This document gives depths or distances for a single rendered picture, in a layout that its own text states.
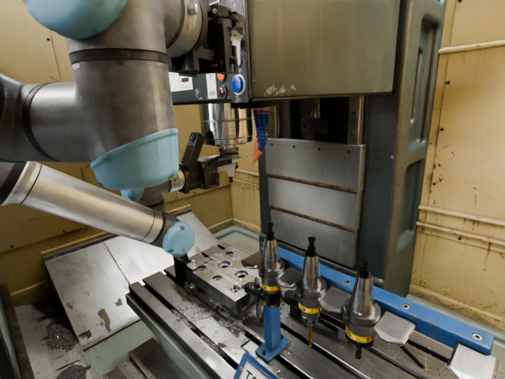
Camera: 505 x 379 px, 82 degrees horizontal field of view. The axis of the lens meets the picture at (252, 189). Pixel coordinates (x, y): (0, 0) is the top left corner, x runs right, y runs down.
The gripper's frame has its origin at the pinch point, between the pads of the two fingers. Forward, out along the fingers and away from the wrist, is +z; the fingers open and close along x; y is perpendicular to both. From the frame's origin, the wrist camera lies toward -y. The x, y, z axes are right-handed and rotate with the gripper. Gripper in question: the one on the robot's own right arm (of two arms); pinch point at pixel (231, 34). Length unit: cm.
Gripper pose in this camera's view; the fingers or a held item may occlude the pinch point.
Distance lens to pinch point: 56.4
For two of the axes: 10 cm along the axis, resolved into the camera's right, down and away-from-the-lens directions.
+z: 2.6, -3.0, 9.2
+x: 9.6, 0.3, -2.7
